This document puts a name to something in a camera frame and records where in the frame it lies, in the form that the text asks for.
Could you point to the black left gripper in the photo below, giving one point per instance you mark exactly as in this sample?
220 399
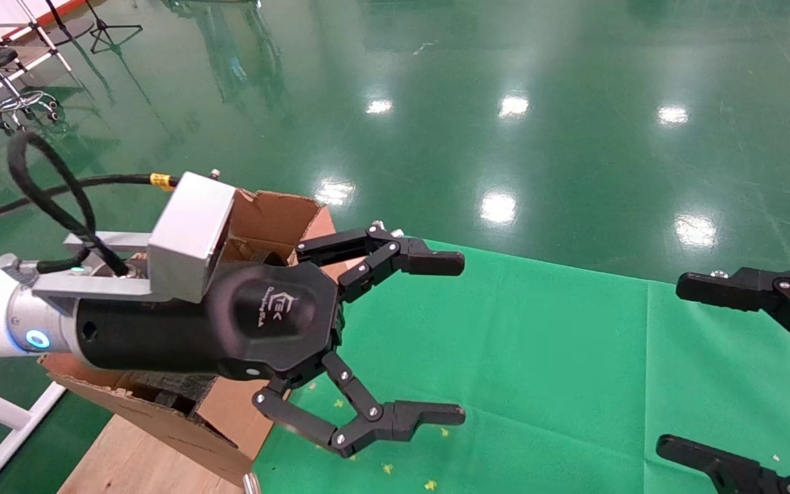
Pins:
230 322

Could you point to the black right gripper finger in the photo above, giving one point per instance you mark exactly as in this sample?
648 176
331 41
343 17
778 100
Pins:
727 468
772 295

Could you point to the large open cardboard carton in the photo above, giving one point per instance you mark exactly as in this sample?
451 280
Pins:
230 412

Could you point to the green table cloth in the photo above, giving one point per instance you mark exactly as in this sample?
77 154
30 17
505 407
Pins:
573 384

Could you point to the black tripod stand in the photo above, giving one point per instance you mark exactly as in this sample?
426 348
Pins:
110 27

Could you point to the black swivel stool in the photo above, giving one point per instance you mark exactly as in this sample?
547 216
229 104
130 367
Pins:
4 75

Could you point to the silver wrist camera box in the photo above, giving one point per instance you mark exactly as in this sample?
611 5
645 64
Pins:
189 233

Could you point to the white pipe frame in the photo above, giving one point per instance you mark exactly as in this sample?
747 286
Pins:
4 425

